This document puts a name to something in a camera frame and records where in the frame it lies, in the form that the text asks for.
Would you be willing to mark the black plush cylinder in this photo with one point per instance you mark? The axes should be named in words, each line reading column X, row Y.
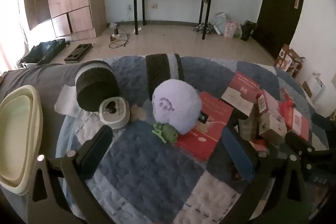
column 95, row 90

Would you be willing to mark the pale purple plush ball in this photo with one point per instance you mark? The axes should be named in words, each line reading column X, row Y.
column 176, row 103

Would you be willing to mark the grey green bag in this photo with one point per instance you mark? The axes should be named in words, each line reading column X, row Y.
column 220, row 19

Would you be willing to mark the black plastic bag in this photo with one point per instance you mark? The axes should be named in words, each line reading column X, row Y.
column 248, row 29

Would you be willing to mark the black foam tray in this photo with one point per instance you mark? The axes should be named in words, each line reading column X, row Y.
column 78, row 52

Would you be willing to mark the pink plastic bag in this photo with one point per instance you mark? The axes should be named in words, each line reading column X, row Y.
column 230, row 29

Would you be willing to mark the red printed gift bag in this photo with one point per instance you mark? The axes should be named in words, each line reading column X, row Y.
column 288, row 60

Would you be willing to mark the white paper bag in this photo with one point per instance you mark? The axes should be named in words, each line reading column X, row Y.
column 313, row 87

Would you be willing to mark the checked cloth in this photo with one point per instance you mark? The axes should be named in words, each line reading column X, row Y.
column 204, row 29

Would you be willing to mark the blue patchwork plush blanket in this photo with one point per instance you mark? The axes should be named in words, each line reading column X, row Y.
column 147, row 169

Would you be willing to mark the striped beige box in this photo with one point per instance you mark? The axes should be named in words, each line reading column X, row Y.
column 273, row 128

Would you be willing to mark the dark door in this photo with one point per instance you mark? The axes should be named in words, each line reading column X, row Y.
column 281, row 3

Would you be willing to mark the large flat red box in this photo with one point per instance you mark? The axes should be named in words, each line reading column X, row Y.
column 210, row 121

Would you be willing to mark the red patterned box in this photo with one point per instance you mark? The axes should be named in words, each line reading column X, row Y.
column 295, row 120

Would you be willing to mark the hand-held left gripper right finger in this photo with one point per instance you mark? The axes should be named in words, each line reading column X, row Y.
column 236, row 153

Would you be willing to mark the pink sheer curtain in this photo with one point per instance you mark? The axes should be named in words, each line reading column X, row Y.
column 10, row 29

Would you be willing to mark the black carrying case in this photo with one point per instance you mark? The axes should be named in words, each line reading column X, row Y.
column 42, row 52

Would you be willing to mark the cream plastic basin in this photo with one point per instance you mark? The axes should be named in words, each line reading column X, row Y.
column 15, row 134

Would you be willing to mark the green plush toy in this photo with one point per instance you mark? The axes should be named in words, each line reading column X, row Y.
column 164, row 132

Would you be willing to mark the white round container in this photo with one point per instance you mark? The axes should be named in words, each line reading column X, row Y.
column 114, row 113

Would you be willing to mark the red and beige box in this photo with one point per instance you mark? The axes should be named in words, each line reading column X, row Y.
column 240, row 90

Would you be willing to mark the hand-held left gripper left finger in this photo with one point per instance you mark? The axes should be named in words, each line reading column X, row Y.
column 97, row 145

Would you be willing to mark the white cloth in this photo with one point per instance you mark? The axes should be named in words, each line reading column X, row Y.
column 67, row 103

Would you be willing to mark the slim pink red box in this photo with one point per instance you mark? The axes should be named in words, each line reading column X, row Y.
column 266, row 102

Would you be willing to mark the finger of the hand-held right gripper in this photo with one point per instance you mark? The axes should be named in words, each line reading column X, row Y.
column 324, row 123
column 296, row 141

